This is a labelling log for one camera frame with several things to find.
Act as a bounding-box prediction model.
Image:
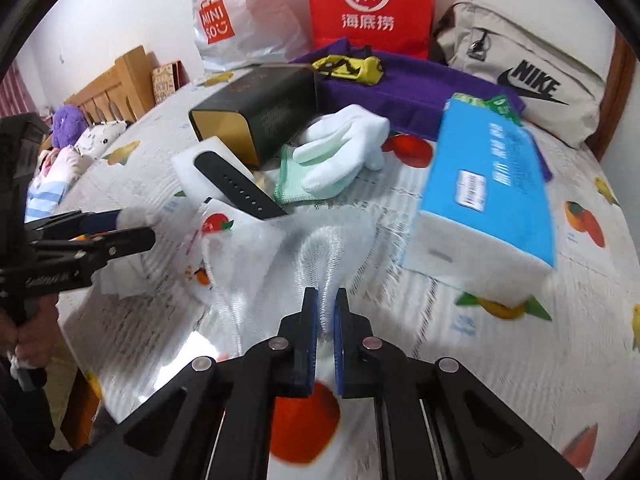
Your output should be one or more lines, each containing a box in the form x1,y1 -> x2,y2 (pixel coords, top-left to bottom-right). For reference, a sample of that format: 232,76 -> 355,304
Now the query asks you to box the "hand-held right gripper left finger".
60,287 -> 321,480

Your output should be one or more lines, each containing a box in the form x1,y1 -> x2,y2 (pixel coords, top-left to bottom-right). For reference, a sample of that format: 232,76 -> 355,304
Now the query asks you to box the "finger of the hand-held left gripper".
25,209 -> 123,241
30,226 -> 157,267

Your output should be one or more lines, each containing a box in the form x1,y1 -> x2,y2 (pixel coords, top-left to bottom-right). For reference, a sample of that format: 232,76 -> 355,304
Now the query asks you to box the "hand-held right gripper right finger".
332,287 -> 586,480

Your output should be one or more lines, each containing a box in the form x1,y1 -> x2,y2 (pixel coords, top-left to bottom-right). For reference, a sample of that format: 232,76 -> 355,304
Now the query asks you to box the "white rectangular box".
170,140 -> 261,208

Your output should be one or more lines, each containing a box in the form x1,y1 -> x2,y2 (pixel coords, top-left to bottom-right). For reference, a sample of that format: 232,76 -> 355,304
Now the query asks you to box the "small clear snack packet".
182,197 -> 381,336

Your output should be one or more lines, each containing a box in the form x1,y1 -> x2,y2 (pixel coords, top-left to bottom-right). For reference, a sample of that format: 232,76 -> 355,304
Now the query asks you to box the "black watch strap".
194,151 -> 290,221

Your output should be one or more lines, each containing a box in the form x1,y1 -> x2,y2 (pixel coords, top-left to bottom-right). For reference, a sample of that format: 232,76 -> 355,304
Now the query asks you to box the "green cloth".
274,145 -> 321,206

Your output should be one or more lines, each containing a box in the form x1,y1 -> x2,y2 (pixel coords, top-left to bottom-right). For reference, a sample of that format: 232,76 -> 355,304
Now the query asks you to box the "white glove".
300,104 -> 392,172

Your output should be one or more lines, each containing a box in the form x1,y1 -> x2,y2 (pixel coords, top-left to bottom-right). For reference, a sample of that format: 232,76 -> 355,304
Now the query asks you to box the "person's left hand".
0,292 -> 61,376

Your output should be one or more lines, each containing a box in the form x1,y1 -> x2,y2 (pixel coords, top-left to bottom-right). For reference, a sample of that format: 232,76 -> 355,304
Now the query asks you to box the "purple plush toy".
50,105 -> 90,150

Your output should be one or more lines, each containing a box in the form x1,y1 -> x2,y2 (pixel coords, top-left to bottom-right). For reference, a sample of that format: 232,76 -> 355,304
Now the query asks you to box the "pink striped curtain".
0,57 -> 26,121

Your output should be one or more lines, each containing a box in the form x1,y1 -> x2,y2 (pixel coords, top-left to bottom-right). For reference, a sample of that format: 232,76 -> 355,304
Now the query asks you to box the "white dotted pillow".
75,120 -> 131,156

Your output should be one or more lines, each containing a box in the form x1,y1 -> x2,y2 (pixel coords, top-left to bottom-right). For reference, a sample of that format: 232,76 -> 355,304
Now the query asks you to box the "wooden bed headboard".
65,45 -> 161,126

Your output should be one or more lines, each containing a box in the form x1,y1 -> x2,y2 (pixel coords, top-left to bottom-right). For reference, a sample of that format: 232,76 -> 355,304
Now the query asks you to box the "patterned notebook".
151,60 -> 185,103

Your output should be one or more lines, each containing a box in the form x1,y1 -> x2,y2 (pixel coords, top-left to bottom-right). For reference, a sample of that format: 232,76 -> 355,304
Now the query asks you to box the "fruit print tablecloth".
52,67 -> 640,480

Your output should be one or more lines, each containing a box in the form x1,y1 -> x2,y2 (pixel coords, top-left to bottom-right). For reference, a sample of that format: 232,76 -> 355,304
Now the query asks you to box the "blue tissue pack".
400,92 -> 558,308

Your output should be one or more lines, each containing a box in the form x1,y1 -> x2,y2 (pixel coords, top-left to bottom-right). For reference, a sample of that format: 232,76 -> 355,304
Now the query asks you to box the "dark green tin box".
189,62 -> 321,170

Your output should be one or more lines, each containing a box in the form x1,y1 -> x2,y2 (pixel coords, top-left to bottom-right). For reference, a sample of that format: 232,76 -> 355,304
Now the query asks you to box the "purple towel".
289,37 -> 555,183

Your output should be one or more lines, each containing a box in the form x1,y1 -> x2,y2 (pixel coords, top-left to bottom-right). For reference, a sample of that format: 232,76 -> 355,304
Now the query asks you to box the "white plastic shopping bag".
189,0 -> 311,73

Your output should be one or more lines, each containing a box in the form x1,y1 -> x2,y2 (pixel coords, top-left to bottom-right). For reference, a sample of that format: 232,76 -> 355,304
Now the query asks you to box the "red paper bag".
304,0 -> 436,61

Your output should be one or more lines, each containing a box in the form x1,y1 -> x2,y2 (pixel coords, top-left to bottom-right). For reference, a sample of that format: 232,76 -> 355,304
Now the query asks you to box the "grey sling bag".
432,0 -> 621,148

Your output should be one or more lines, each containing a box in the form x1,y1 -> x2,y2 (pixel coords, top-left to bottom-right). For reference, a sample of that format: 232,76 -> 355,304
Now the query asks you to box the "brown wooden door frame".
597,30 -> 638,163

